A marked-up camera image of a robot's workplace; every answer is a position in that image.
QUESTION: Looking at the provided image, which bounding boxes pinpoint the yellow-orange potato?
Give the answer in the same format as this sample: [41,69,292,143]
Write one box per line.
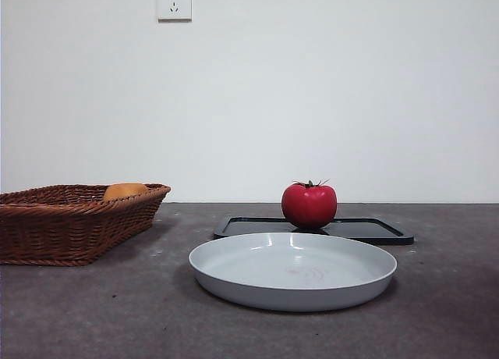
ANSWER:
[102,183,149,201]

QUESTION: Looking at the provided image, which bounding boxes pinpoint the red tomato with green stem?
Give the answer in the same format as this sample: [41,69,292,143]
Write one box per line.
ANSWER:
[281,178,338,230]

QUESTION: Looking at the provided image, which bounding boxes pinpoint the brown wicker basket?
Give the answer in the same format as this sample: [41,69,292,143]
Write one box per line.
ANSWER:
[0,183,172,267]

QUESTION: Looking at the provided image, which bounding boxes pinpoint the pale grey round plate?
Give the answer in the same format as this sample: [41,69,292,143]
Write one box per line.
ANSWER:
[188,231,398,312]

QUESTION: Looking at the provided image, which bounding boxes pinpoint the dark rectangular tray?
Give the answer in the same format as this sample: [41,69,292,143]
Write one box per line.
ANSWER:
[214,215,415,246]

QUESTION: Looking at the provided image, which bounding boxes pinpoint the white wall socket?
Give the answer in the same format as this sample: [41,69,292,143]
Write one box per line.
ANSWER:
[157,0,193,23]

